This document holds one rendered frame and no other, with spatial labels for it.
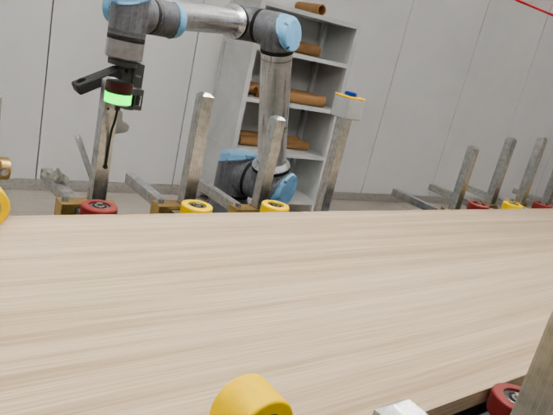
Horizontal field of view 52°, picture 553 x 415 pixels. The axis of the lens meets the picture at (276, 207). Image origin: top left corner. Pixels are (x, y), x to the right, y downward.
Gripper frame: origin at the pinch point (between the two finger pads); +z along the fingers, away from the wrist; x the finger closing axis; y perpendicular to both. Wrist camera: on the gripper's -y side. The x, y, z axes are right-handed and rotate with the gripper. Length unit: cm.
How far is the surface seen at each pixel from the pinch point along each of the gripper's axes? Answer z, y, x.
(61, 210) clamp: 15.4, -11.9, -10.3
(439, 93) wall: -15, 422, 224
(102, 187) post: 9.8, -2.6, -9.6
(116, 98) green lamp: -13.0, -4.4, -15.2
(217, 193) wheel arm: 17.0, 41.5, 6.9
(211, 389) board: 11, -15, -86
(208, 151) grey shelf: 61, 174, 229
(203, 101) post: -13.8, 20.8, -9.6
